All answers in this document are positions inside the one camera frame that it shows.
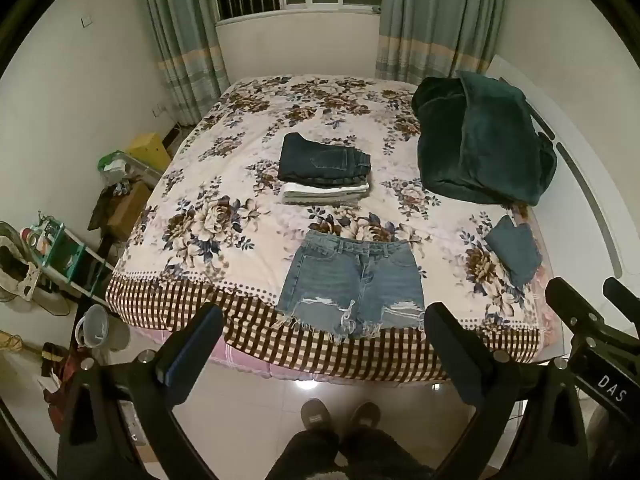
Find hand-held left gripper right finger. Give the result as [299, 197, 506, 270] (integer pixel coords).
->
[424, 302, 592, 480]

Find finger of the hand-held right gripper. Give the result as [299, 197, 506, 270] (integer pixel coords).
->
[545, 277, 607, 333]
[602, 277, 640, 317]

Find dark green plush blanket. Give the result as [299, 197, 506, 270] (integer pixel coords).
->
[411, 71, 558, 207]

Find ripped light denim shorts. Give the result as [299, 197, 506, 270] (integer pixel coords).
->
[276, 230, 426, 345]

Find folded white pants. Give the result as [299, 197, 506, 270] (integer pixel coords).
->
[281, 181, 371, 207]

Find grey plastic bucket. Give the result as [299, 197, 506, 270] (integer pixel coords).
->
[75, 304, 132, 352]

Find green curtain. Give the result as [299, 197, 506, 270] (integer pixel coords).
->
[375, 0, 510, 87]
[137, 0, 231, 126]

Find brown cardboard box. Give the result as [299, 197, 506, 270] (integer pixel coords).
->
[106, 180, 152, 241]

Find red bag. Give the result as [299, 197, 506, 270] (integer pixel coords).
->
[42, 342, 97, 413]

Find broom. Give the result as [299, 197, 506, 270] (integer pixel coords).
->
[0, 329, 57, 362]

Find green plastic bag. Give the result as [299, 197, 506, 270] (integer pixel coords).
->
[97, 150, 135, 177]

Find person's left leg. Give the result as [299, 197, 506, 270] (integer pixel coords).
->
[264, 427, 347, 480]

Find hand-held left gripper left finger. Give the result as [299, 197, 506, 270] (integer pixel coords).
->
[57, 304, 224, 480]

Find folded dark jeans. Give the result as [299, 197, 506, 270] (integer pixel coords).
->
[278, 132, 372, 188]

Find grey slipper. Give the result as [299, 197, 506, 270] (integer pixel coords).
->
[349, 401, 384, 433]
[300, 398, 342, 433]

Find floral bedspread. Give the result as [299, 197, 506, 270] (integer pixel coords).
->
[106, 76, 565, 383]

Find folded blue denim pants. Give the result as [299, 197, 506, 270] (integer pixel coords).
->
[484, 215, 543, 288]

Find white bed headboard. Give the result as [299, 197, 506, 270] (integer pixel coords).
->
[486, 54, 627, 283]

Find teal storage rack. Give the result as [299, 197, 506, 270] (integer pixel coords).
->
[20, 212, 116, 307]

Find yellow box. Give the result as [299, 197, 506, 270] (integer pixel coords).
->
[125, 132, 173, 174]

